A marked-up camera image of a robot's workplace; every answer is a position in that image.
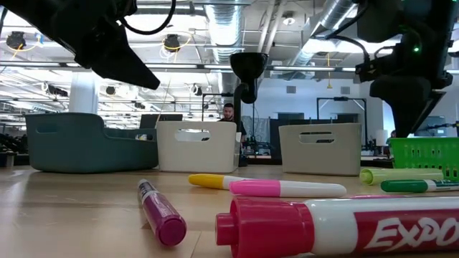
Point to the yellow cap thin marker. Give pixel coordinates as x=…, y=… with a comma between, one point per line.
x=211, y=181

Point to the light green highlighter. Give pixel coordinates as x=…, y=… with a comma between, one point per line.
x=401, y=175

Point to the red Expo marker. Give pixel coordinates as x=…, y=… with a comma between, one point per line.
x=322, y=229

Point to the ceiling light strip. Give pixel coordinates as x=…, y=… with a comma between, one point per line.
x=179, y=65
x=308, y=68

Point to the magenta thin marker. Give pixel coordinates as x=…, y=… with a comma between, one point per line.
x=163, y=215

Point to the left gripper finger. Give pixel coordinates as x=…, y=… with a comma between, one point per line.
x=122, y=64

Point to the white plastic bin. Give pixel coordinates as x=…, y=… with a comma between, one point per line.
x=197, y=157

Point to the black ceiling camera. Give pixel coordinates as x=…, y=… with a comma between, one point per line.
x=172, y=41
x=16, y=38

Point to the round ceiling fixture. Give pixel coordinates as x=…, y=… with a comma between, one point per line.
x=288, y=19

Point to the green Expo marker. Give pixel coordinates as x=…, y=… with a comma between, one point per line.
x=419, y=185

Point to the thin black frame rig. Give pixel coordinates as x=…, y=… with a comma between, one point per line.
x=340, y=98
x=215, y=94

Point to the grey plastic bin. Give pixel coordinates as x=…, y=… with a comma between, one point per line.
x=319, y=157

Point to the black monitor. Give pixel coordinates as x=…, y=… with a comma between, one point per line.
x=434, y=125
x=161, y=120

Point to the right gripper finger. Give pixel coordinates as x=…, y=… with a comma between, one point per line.
x=409, y=104

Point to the person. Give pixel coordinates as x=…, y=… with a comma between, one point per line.
x=228, y=112
x=391, y=138

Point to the silver ventilation duct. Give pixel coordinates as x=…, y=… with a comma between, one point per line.
x=333, y=14
x=226, y=32

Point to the green mesh basket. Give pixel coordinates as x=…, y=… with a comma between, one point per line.
x=423, y=154

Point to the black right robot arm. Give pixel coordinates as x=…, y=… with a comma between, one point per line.
x=441, y=18

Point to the teal plastic bin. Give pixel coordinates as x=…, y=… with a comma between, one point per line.
x=79, y=154

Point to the yellow hanging tag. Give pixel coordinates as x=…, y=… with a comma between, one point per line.
x=328, y=81

